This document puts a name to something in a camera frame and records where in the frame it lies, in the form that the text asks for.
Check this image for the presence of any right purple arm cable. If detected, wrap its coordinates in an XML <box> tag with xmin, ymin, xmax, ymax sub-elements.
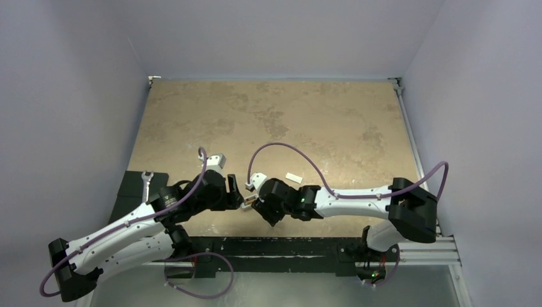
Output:
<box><xmin>247</xmin><ymin>143</ymin><xmax>450</xmax><ymax>201</ymax></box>

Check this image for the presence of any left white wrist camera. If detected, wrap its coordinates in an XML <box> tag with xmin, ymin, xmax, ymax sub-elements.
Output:
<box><xmin>198</xmin><ymin>153</ymin><xmax>226</xmax><ymax>173</ymax></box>

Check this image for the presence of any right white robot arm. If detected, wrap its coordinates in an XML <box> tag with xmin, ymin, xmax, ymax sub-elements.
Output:
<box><xmin>246</xmin><ymin>173</ymin><xmax>438</xmax><ymax>260</ymax></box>

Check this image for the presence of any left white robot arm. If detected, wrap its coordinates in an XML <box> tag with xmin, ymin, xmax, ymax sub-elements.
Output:
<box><xmin>40</xmin><ymin>169</ymin><xmax>243</xmax><ymax>303</ymax></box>

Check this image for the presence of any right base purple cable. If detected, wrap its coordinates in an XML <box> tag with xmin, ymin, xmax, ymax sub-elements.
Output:
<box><xmin>360</xmin><ymin>241</ymin><xmax>401</xmax><ymax>290</ymax></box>

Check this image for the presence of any white remote control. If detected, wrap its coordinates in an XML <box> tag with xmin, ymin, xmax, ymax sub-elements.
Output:
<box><xmin>240</xmin><ymin>194</ymin><xmax>258</xmax><ymax>210</ymax></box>

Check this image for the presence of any black foam tool tray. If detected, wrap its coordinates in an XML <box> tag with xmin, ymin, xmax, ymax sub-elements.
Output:
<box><xmin>107</xmin><ymin>171</ymin><xmax>169</xmax><ymax>224</ymax></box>

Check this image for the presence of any silver wrench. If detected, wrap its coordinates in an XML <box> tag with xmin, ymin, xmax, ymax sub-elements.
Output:
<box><xmin>141</xmin><ymin>171</ymin><xmax>154</xmax><ymax>203</ymax></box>

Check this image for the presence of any white battery cover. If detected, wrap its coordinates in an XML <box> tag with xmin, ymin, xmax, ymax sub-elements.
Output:
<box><xmin>285</xmin><ymin>173</ymin><xmax>303</xmax><ymax>184</ymax></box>

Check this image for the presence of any aluminium frame rail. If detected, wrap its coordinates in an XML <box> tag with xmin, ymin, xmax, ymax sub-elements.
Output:
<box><xmin>389</xmin><ymin>77</ymin><xmax>461</xmax><ymax>267</ymax></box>

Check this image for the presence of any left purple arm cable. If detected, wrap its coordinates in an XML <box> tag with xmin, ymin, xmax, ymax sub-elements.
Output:
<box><xmin>38</xmin><ymin>146</ymin><xmax>208</xmax><ymax>298</ymax></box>

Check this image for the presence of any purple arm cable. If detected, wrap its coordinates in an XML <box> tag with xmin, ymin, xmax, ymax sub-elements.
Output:
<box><xmin>247</xmin><ymin>143</ymin><xmax>450</xmax><ymax>201</ymax></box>
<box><xmin>38</xmin><ymin>146</ymin><xmax>208</xmax><ymax>298</ymax></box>

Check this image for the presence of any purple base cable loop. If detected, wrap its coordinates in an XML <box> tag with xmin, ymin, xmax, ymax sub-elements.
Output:
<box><xmin>163</xmin><ymin>251</ymin><xmax>235</xmax><ymax>300</ymax></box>

